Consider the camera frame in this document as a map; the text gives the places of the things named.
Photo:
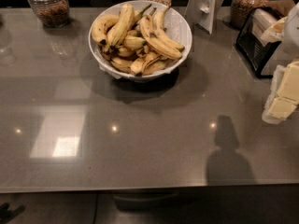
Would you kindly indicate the white folded card stand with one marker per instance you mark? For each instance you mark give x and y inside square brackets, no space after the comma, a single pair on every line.
[202,13]

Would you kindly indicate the right glass jar with granola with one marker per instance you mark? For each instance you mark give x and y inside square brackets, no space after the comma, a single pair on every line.
[240,9]

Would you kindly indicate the white bowl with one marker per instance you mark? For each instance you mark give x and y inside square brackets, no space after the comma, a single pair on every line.
[175,26]

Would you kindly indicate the curved far-left banana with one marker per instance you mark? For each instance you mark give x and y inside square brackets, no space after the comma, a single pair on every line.
[100,27]

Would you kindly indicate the left glass jar with granola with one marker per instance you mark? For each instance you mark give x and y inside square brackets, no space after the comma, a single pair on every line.
[52,13]

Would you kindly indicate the glass jar with granola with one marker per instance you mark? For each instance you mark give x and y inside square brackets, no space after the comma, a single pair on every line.
[240,9]
[52,13]

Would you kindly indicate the front left bottom banana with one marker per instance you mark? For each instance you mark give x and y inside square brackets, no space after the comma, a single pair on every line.
[121,64]

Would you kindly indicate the clear glass at left edge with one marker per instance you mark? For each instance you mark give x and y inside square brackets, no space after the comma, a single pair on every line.
[7,58]

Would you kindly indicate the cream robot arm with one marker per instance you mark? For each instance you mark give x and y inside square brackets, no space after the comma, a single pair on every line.
[284,90]

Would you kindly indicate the large left banana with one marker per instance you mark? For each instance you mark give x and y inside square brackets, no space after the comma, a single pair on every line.
[118,32]

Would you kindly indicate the rear right banana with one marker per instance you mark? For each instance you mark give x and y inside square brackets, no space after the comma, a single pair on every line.
[158,26]

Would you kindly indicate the small centre banana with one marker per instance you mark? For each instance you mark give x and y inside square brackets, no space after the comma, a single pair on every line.
[134,42]

